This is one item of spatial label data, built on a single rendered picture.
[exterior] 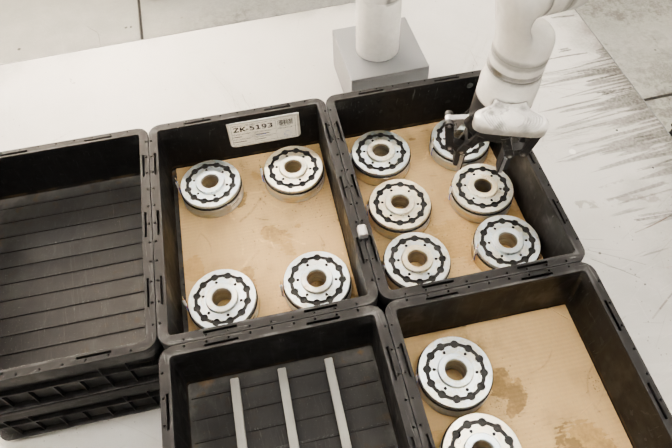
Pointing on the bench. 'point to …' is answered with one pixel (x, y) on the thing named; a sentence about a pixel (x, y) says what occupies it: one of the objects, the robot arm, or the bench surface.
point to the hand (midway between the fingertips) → (480, 160)
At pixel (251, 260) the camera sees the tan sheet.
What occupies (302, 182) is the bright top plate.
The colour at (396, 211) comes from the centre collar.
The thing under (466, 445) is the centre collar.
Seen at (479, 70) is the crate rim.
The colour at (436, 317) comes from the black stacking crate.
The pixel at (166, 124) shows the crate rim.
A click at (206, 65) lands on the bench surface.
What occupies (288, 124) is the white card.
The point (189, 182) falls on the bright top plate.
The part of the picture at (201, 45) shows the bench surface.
